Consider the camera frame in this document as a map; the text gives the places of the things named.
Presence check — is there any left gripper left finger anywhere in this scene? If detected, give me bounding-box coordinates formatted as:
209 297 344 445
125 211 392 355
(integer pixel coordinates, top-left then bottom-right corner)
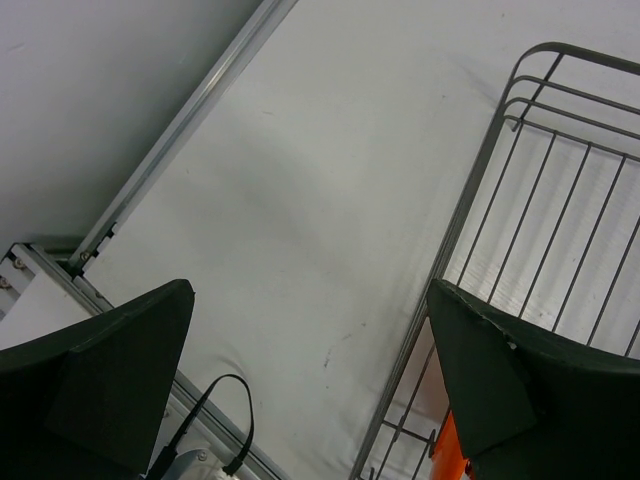
1 279 194 479

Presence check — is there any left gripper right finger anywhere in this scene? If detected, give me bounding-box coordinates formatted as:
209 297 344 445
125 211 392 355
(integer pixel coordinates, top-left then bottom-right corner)
427 279 639 479

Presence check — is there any orange plate left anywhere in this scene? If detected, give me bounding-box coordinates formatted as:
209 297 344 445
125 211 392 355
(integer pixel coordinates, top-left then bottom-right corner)
430 412 470 480

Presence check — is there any left black base cable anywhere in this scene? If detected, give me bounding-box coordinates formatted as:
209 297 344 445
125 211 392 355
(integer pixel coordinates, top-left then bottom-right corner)
147 374 255 480

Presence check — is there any aluminium table frame rail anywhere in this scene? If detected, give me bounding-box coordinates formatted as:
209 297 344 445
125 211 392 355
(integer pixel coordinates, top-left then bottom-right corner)
1 1 297 479

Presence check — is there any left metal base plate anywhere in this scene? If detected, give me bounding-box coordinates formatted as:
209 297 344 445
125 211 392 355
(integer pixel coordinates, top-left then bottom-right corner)
162 449 235 480

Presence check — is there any metal wire dish rack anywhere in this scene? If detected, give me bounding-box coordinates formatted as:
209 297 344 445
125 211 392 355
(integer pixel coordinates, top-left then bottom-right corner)
350 42 639 479

